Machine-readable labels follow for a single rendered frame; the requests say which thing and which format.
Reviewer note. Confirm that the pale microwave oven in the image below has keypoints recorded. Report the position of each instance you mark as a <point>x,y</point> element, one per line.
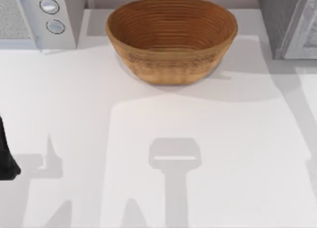
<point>37,17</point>

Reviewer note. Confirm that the grey cabinet door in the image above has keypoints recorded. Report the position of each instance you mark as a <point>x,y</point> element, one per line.
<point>301,27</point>

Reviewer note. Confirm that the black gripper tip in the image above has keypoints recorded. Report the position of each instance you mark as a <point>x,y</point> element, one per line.
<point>6,158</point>

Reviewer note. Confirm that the brown woven basket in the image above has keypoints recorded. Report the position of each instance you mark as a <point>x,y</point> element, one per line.
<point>171,40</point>

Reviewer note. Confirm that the round microwave knob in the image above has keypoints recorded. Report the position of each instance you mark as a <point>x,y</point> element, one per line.
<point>55,26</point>
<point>49,5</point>

